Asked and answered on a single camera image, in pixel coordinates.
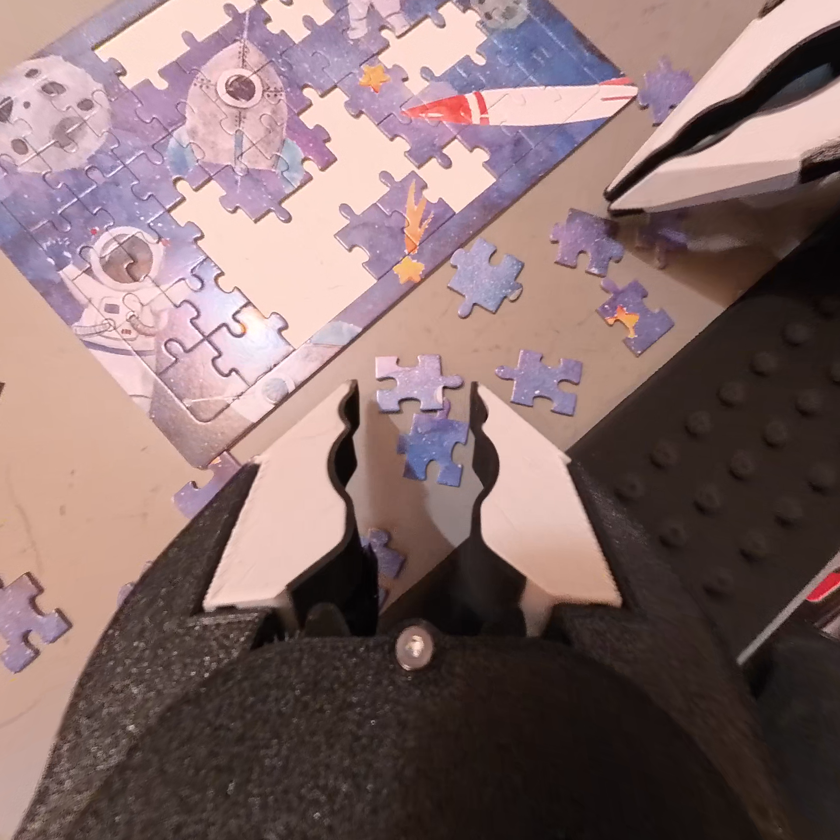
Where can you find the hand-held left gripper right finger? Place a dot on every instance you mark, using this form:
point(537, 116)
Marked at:
point(551, 525)

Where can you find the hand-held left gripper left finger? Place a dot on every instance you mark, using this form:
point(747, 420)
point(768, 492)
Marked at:
point(282, 518)

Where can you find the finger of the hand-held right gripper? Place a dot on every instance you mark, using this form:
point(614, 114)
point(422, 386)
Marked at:
point(754, 59)
point(722, 177)

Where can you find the space jigsaw puzzle board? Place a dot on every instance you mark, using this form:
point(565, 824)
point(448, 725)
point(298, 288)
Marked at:
point(85, 197)

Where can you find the beige desk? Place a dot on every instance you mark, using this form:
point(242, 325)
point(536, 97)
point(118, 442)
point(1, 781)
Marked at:
point(98, 459)

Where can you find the blue jigsaw piece orange mark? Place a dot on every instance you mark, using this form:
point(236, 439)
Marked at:
point(636, 321)

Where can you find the metal bracket with red sticker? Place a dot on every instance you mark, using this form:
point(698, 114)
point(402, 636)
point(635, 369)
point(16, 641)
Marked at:
point(823, 590)

